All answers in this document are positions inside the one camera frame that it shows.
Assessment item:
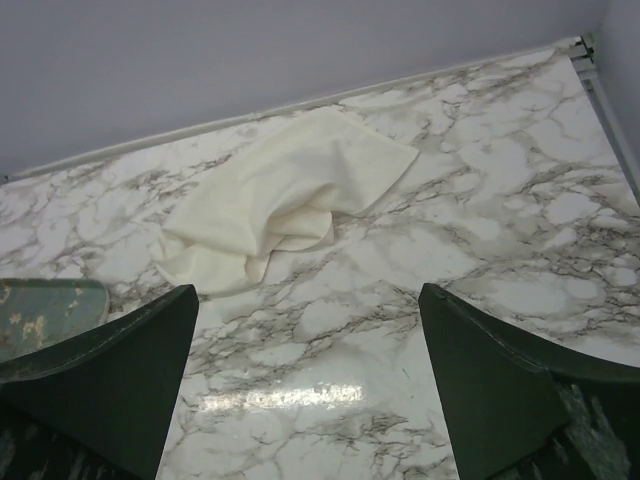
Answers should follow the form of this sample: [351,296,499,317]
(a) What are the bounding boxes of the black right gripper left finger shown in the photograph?
[1,285,199,479]

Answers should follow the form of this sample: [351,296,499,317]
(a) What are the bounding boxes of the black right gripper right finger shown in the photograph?
[419,284,639,479]

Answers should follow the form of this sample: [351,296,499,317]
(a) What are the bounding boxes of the cream cloth napkin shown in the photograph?
[151,108,419,296]

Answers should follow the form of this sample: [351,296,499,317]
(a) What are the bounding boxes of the green floral metal tray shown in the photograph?
[1,278,110,362]

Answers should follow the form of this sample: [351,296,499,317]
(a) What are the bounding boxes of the aluminium table frame rail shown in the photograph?
[569,33,639,200]

